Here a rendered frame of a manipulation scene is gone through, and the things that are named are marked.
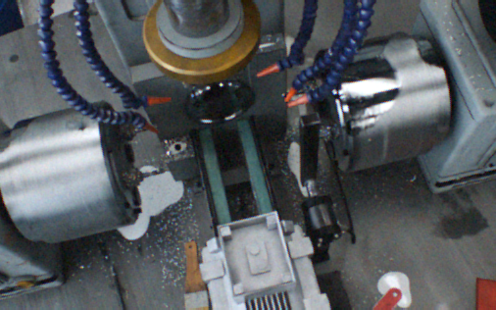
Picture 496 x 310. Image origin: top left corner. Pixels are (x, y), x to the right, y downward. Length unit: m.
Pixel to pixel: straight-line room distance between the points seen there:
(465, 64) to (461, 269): 0.46
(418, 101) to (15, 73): 1.08
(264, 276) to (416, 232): 0.49
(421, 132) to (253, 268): 0.40
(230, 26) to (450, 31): 0.45
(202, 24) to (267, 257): 0.38
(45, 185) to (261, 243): 0.39
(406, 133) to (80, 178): 0.58
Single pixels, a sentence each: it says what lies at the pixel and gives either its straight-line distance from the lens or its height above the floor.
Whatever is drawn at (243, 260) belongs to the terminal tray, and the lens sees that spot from 0.87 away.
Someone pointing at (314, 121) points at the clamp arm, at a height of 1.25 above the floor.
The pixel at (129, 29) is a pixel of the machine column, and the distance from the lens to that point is 1.08.
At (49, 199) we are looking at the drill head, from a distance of 0.97.
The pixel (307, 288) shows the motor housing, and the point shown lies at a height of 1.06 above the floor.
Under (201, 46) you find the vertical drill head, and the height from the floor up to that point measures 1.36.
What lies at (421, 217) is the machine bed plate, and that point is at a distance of 1.26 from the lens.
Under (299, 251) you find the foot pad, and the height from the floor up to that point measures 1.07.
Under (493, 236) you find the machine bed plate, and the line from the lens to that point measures 1.29.
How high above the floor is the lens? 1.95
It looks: 65 degrees down
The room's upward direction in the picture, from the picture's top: 8 degrees counter-clockwise
